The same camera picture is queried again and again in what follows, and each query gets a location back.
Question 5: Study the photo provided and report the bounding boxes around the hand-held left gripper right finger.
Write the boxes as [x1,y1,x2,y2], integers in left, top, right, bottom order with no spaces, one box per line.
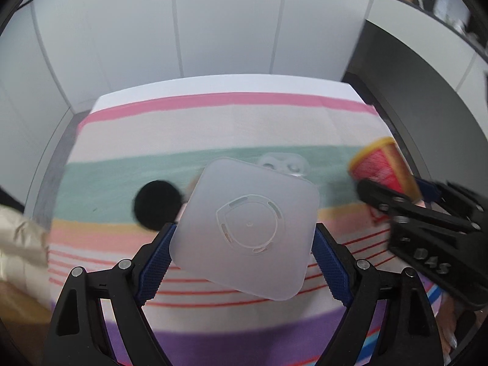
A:
[313,223,447,366]

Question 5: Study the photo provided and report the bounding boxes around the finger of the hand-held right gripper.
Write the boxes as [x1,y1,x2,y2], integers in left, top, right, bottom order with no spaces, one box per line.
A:
[414,177,488,229]
[355,178,424,231]

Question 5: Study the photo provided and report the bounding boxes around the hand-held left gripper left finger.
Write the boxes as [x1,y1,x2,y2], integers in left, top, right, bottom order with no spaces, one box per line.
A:
[43,222,178,366]

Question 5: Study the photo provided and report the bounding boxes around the red paper cup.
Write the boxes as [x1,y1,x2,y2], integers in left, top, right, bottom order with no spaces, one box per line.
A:
[349,136,424,224]

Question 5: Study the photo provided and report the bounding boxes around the translucent square puff case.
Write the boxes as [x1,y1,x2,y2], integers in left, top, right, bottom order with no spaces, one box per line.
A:
[169,157,320,301]

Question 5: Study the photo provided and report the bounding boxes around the clear contact lens case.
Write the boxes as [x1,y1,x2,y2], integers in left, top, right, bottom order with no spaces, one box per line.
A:
[257,152,310,178]

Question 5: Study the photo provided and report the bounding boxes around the person's right hand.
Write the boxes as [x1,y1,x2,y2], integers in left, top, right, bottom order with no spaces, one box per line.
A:
[438,297,464,355]

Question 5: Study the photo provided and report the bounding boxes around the black round puff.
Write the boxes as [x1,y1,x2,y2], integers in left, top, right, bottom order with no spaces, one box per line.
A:
[133,180,184,231]

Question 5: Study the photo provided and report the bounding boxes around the striped colourful cloth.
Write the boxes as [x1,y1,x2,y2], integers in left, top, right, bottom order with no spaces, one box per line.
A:
[46,97,447,366]

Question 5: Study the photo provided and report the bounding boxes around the white table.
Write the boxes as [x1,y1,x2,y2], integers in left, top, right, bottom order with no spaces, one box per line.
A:
[70,74,372,123]

